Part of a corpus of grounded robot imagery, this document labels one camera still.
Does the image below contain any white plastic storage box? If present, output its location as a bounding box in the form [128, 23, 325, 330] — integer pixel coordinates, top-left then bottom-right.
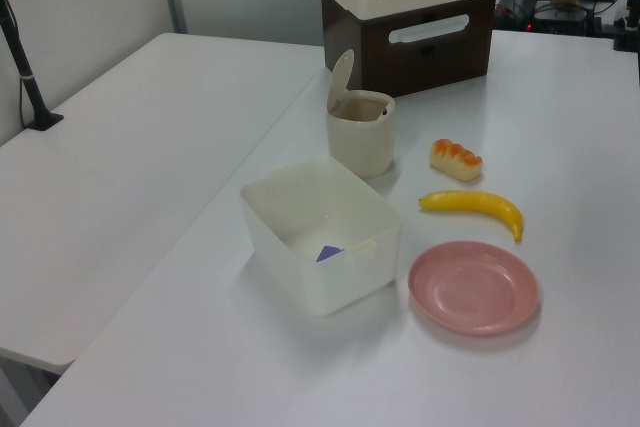
[239, 156, 404, 318]

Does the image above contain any toy bread loaf orange glaze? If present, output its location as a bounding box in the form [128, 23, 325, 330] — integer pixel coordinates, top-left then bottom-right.
[429, 138, 485, 183]

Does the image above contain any black equipment bracket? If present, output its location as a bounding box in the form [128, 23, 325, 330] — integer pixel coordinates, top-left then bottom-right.
[612, 0, 640, 53]

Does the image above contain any yellow toy banana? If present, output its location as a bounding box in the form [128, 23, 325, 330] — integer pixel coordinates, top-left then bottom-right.
[418, 190, 525, 243]

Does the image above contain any black electronics unit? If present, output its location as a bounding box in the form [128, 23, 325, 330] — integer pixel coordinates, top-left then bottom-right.
[494, 0, 601, 37]

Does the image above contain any pink plastic plate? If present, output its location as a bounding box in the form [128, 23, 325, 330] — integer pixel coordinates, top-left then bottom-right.
[407, 240, 542, 338]

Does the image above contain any black camera pole with clamp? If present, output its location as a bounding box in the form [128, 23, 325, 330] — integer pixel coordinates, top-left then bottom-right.
[0, 0, 65, 131]

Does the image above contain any cream mini trash can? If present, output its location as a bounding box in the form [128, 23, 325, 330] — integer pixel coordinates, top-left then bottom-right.
[325, 48, 397, 180]

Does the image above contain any brown drawer base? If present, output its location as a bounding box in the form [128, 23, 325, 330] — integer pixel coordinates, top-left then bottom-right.
[320, 0, 496, 99]

